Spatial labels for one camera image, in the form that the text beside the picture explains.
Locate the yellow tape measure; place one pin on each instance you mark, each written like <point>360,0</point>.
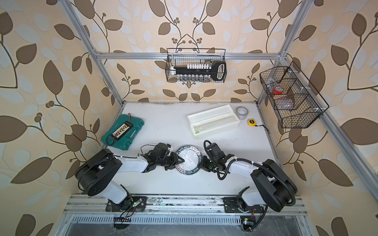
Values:
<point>252,122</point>

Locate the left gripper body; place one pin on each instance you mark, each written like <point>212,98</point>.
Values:
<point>167,161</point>

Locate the clear plastic wrap sheet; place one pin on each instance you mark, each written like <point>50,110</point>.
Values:
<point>189,159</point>

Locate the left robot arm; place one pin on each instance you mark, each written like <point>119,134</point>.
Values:
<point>95,176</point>

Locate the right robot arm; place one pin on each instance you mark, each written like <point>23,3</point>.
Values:
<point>274,188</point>

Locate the green plastic tool case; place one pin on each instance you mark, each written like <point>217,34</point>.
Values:
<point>125,142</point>

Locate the black charger board with cables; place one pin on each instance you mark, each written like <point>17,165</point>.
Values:
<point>122,126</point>

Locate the black wire basket wall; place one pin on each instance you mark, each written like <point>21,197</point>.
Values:
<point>180,56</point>
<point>300,104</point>

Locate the red capped item in basket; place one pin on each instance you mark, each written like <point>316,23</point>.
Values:
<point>278,90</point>

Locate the clear tape roll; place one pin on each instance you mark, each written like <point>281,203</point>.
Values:
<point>242,112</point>

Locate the black wire basket right wall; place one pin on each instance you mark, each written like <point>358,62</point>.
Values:
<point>300,104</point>

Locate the black socket set holder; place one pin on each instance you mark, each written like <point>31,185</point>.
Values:
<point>212,71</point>

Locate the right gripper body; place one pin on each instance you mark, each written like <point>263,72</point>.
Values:
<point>208,164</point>

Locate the black wire basket back wall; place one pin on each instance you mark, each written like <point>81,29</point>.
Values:
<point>180,56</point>

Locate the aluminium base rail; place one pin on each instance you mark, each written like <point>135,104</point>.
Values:
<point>161,204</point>

